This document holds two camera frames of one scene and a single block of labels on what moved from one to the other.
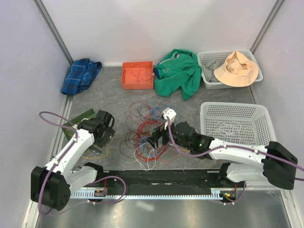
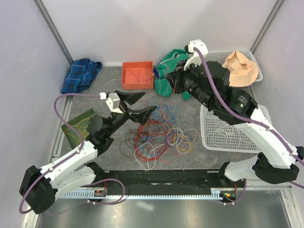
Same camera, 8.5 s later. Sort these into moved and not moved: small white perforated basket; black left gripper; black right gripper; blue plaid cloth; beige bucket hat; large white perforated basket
Moved: black left gripper; black right gripper
Not moved: blue plaid cloth; beige bucket hat; large white perforated basket; small white perforated basket
